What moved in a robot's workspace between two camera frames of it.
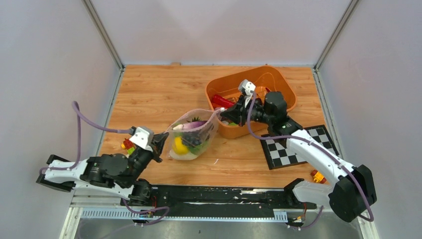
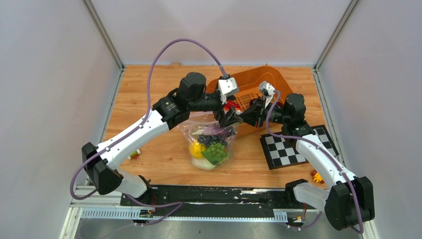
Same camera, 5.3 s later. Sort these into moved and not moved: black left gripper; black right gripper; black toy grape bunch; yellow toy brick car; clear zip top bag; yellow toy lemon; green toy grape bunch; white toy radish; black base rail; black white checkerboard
Moved: green toy grape bunch; black left gripper; yellow toy lemon; black toy grape bunch; clear zip top bag; white toy radish; black right gripper
Not moved: black base rail; black white checkerboard; yellow toy brick car
